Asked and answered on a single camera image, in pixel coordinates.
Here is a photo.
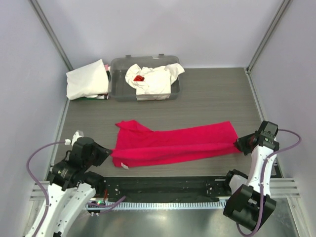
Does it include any left aluminium frame post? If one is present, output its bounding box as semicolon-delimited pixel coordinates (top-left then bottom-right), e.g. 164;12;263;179
28;0;74;71

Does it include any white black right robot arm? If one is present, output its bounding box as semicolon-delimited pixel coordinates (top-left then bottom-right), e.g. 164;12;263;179
222;121;279;234

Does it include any aluminium frame post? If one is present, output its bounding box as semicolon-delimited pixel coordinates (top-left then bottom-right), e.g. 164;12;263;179
28;0;74;71
246;0;292;74

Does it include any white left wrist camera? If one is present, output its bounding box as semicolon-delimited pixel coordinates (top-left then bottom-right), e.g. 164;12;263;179
64;130;84;146

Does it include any red tag on shirt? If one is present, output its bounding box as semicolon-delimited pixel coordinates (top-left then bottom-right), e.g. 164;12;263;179
134;75;145;81

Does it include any aluminium extrusion rail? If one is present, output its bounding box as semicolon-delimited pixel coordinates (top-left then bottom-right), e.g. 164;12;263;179
270;178;300;198

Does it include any clear plastic storage bin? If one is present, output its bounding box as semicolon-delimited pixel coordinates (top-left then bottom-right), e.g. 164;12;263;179
109;54;180;102

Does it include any right aluminium frame post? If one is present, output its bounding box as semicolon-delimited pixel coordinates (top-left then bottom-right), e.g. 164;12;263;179
246;0;292;74

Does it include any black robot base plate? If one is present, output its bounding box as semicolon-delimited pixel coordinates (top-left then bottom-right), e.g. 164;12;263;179
95;176;231;203

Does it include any white shirt in bin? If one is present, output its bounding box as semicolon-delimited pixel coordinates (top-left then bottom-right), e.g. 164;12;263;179
125;63;185;101

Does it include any folded white shirt stack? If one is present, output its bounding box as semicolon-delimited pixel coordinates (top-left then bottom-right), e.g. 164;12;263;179
66;59;109;100

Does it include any pink t shirt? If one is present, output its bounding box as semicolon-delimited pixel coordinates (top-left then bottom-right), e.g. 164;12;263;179
112;120;239;169

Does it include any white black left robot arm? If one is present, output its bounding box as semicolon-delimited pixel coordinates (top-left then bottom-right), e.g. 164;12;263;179
26;136;112;237

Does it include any slotted grey cable duct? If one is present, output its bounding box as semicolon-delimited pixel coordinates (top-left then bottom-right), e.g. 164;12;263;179
85;200;227;211

